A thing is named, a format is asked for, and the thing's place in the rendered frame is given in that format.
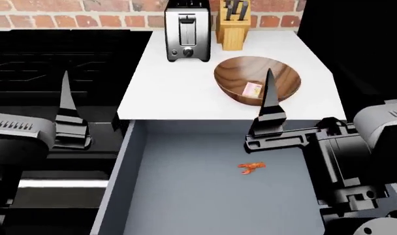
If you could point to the brown wooden bowl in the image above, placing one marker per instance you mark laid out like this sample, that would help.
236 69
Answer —
241 73

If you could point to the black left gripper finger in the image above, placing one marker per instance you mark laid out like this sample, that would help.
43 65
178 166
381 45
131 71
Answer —
116 121
68 102

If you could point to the wooden knife block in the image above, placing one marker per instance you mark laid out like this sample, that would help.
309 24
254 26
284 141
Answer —
233 34

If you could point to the grey open drawer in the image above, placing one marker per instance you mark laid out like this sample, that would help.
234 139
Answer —
198 195

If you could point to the orange toy lobster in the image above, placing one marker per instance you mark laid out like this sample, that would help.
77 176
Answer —
250 167

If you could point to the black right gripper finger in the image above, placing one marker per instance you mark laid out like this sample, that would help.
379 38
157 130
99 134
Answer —
270 107
330 124

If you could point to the black stove range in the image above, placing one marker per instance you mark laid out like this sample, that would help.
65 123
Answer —
55 58

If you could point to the silver two-slot toaster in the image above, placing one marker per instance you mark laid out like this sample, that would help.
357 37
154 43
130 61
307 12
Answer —
187 29

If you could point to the pink yellow wrapped bar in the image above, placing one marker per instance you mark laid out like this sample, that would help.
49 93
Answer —
251 89

